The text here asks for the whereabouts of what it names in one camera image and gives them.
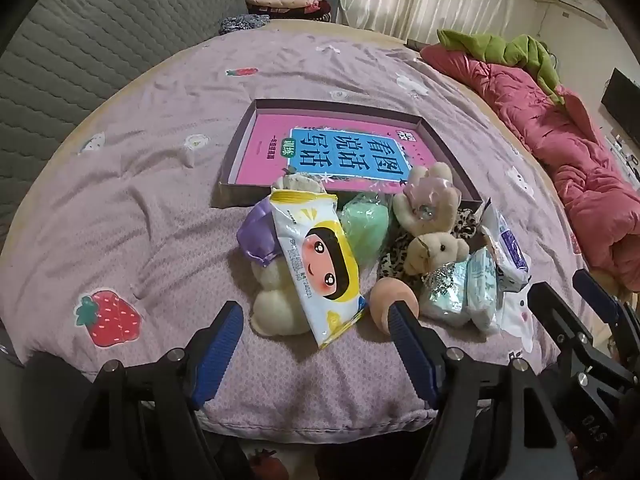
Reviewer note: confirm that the beige plush bunny pink dress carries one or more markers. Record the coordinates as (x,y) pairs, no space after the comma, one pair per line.
(430,195)

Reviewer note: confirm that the purple printed bedsheet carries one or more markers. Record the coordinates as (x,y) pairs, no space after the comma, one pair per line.
(150,160)

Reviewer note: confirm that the green sponge in plastic bag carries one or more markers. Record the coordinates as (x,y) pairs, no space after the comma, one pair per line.
(365,225)

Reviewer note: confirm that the beige plush bunny silver dress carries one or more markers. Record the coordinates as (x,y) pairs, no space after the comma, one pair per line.
(435,252)

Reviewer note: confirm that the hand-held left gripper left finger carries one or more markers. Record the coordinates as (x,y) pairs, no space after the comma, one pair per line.
(220,355)

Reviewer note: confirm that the pink quilt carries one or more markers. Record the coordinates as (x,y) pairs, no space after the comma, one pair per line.
(550,125)

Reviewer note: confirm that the pink book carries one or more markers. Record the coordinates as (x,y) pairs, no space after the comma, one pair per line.
(270,150)

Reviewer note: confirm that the pink folded garment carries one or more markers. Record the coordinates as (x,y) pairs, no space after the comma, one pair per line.
(290,6)

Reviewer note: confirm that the light green tissue pack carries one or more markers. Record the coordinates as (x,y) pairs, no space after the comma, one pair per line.
(482,285)
(445,300)

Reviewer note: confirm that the white dresser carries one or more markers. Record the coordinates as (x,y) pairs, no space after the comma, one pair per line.
(627,155)

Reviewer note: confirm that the blue grey knitted cloth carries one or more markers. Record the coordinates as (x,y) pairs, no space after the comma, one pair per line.
(245,24)

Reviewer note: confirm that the yellow cartoon wet wipes packet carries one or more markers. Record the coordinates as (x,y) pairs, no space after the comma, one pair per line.
(320,270)

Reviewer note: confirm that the dark purple shallow box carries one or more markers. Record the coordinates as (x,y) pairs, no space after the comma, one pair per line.
(239,145)

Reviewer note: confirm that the cream plush doll purple hat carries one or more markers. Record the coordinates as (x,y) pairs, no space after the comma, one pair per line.
(275,305)

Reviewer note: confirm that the white purple cotton pad packet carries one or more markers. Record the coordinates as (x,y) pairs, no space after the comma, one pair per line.
(510,250)

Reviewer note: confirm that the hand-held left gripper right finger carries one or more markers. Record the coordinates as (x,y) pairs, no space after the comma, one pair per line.
(410,350)

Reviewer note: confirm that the leopard print cloth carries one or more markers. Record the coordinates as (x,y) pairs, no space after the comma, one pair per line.
(392,260)

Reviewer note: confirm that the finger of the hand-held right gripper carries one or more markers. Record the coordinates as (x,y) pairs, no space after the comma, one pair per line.
(555,320)
(597,290)

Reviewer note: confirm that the white air conditioner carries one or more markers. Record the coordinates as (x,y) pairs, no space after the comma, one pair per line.
(580,2)

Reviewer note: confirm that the black television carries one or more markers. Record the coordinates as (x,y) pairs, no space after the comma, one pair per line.
(622,95)

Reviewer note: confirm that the dark red patterned garment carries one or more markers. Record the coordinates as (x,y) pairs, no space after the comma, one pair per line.
(320,10)

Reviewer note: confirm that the orange makeup sponge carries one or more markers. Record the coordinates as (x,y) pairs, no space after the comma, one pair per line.
(382,305)

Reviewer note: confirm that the green blanket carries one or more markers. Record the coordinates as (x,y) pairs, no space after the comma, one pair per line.
(500,45)

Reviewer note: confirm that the grey quilted cover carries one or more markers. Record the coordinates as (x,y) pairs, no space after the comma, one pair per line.
(100,35)

